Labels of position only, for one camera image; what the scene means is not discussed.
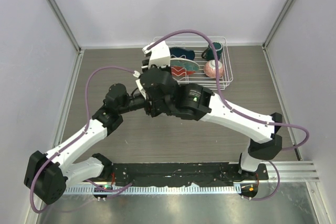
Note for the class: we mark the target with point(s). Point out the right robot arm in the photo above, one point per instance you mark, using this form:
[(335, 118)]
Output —
[(195, 102)]

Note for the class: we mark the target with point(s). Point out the white wire dish rack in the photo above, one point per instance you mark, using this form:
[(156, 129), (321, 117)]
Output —
[(198, 45)]

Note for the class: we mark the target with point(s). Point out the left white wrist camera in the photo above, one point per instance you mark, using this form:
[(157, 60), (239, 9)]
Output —
[(136, 74)]

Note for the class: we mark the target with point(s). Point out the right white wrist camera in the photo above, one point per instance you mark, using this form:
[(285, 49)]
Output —
[(158, 56)]

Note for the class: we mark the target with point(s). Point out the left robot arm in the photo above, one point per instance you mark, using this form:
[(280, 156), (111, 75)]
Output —
[(49, 174)]

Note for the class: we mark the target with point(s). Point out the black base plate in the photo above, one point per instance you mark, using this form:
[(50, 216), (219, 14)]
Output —
[(209, 174)]

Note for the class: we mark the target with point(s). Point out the dark green mug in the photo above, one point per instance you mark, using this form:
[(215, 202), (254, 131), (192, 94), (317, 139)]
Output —
[(213, 50)]

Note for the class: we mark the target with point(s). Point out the red teal plate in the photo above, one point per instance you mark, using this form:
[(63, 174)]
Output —
[(183, 67)]

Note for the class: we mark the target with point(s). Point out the dark blue plate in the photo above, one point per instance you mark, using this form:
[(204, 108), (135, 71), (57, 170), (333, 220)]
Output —
[(178, 52)]

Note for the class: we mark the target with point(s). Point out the slotted cable duct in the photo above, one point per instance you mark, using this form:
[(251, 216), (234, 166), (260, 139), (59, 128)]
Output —
[(89, 189)]

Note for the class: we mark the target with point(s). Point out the pink patterned bowl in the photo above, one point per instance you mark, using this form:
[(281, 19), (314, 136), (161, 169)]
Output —
[(210, 69)]

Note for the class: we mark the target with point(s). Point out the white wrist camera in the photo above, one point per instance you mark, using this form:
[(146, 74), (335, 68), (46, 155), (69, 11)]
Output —
[(158, 56), (136, 74)]

